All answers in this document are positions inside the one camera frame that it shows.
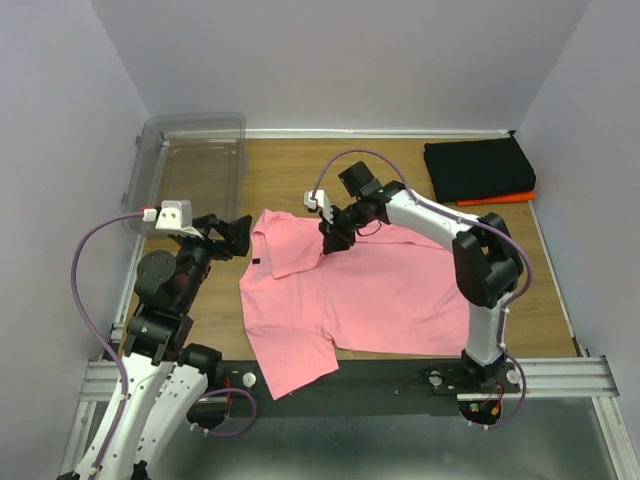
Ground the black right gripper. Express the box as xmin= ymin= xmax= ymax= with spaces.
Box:
xmin=317 ymin=200 xmax=368 ymax=257

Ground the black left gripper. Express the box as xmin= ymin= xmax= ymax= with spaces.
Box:
xmin=176 ymin=212 xmax=253 ymax=310

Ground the clear plastic bin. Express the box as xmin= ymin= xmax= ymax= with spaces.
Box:
xmin=123 ymin=113 xmax=248 ymax=222

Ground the pink t shirt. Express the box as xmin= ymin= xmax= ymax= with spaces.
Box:
xmin=239 ymin=210 xmax=469 ymax=400

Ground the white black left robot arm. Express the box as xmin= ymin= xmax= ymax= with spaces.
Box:
xmin=63 ymin=203 xmax=258 ymax=479

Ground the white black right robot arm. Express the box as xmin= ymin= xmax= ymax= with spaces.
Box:
xmin=304 ymin=162 xmax=526 ymax=392

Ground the folded black t shirt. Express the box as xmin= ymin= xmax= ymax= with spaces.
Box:
xmin=423 ymin=137 xmax=536 ymax=203

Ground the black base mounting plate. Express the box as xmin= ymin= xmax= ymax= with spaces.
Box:
xmin=187 ymin=357 xmax=528 ymax=431

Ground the folded orange t shirt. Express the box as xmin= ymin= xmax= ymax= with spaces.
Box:
xmin=456 ymin=191 xmax=536 ymax=207

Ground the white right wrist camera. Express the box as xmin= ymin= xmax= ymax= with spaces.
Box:
xmin=303 ymin=189 xmax=334 ymax=224

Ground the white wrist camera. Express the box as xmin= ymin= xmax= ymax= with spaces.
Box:
xmin=141 ymin=200 xmax=203 ymax=239
xmin=303 ymin=189 xmax=334 ymax=224

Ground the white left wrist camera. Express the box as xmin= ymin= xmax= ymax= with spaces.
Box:
xmin=141 ymin=200 xmax=203 ymax=239

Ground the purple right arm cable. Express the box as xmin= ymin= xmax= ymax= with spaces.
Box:
xmin=312 ymin=148 xmax=534 ymax=431

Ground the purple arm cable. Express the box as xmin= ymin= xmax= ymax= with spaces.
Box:
xmin=312 ymin=148 xmax=534 ymax=431
xmin=72 ymin=209 xmax=259 ymax=476

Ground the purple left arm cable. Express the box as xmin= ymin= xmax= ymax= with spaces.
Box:
xmin=72 ymin=209 xmax=259 ymax=476

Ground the aluminium frame rail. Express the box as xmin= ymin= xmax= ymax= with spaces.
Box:
xmin=57 ymin=128 xmax=621 ymax=480

